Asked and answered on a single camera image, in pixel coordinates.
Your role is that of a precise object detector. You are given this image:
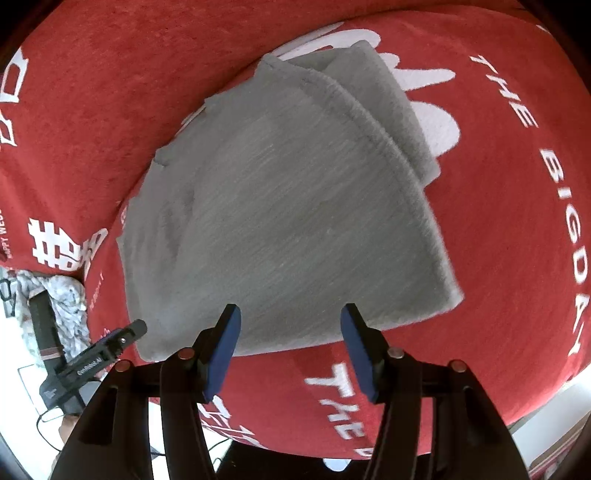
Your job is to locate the red pillow with white print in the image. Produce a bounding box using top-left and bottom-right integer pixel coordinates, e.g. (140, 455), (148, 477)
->
(0, 0), (532, 278)

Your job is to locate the grey knitted small garment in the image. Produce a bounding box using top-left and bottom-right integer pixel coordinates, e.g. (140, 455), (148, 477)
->
(118, 41), (463, 362)

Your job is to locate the white grey patterned cloth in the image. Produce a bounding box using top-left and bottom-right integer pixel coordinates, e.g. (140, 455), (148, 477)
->
(1, 267), (91, 368)

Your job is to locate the black cable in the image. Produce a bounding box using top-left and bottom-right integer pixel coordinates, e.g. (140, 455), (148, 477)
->
(35, 407), (66, 453)

